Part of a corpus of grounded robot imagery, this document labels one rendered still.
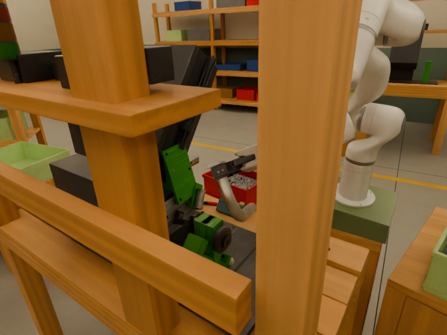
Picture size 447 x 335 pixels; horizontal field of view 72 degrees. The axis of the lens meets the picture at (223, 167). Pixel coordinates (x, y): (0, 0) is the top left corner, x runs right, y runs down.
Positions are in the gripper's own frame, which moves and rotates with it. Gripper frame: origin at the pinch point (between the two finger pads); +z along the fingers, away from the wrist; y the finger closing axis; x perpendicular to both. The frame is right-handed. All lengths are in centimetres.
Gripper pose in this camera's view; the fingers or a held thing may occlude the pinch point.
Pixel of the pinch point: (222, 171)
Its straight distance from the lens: 76.1
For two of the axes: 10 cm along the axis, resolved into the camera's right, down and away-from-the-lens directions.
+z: -9.0, 3.6, 2.5
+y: -2.9, -0.5, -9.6
